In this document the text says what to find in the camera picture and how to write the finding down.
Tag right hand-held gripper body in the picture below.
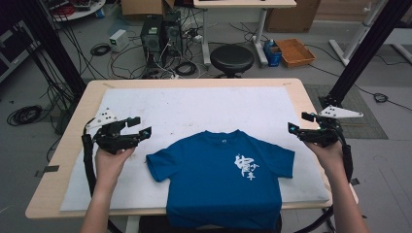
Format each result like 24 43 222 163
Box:
298 104 364 149

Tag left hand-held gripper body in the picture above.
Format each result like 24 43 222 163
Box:
85 107 140 155

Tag blue t-shirt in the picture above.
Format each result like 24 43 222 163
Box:
145 129 296 231

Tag person's right hand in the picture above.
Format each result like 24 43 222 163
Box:
303 141 346 178

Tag person's left hand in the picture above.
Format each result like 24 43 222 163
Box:
94 147 136 192

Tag light wooden table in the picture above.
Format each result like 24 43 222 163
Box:
24 77 360 233

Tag grey floor mat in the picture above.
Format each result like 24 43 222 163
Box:
303 83 390 141

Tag white felt mat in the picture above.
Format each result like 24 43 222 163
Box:
59 85 331 213

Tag orange shallow tray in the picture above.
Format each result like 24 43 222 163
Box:
275 38 317 69

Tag blue box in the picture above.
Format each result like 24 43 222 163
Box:
262 38 283 68

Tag white power supply box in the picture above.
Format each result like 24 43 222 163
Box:
108 28 130 53

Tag black computer tower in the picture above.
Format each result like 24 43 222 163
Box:
139 14 163 72
161 11 184 56

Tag person's dark trousers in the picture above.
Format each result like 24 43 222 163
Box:
138 215 284 233

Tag black round stool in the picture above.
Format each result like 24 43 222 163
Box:
209 44 256 80

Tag white metal stand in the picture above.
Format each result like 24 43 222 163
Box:
327 0 412 67

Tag large brown cardboard box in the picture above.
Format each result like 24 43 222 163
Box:
264 0 322 34

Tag round white table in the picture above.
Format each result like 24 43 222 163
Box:
44 0 108 23

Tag white-legged desk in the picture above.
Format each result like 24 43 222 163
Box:
192 0 297 68

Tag grey equipment rack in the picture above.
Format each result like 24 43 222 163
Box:
0 18 42 83

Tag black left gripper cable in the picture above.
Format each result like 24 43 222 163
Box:
81 118 99 199

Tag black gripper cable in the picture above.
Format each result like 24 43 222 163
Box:
81 118 99 199
292 124 355 233

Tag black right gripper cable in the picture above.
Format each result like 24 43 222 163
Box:
292 124 355 233

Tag black floor cable with adapter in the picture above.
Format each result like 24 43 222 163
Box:
307 62 412 113

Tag coiled black cable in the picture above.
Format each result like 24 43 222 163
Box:
6 104 44 127
89 42 112 57
174 60 199 78

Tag black metal frame post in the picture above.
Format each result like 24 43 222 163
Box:
17 0 87 100
318 0 412 114

